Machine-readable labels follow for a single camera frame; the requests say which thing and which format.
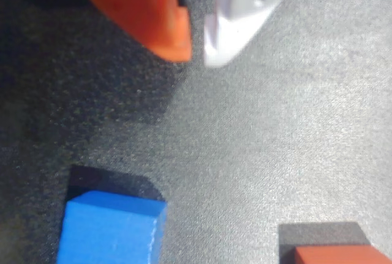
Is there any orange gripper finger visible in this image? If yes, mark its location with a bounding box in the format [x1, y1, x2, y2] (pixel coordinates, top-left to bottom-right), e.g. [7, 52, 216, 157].
[73, 0, 194, 63]

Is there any dark grey felt mat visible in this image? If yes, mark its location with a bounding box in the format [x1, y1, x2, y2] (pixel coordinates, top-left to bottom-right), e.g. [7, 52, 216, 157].
[0, 0, 392, 264]

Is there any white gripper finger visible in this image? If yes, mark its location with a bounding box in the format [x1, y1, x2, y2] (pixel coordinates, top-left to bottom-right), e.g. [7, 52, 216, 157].
[203, 0, 303, 69]

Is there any blue wooden cube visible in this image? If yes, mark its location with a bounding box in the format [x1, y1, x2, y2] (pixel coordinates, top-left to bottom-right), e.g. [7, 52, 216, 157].
[56, 190, 168, 264]

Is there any red wooden cube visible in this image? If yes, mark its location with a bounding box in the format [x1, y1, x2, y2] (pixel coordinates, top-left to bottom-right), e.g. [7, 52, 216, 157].
[293, 244, 392, 264]

